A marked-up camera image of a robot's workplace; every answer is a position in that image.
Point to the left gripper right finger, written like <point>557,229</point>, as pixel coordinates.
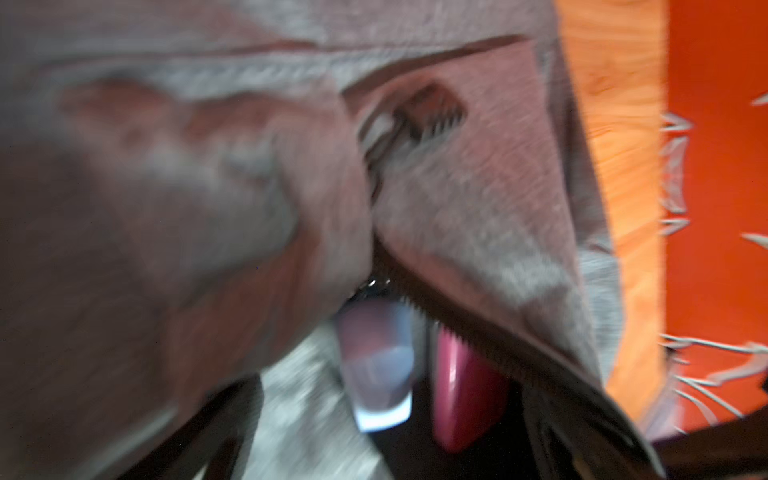
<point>570,443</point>

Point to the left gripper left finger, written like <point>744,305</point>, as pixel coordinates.
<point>216,442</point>

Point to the pink pencil case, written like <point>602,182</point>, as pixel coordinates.
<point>469,395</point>

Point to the light blue stapler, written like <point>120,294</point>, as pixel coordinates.
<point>377,362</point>

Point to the grey student backpack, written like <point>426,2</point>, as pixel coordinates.
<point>192,192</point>

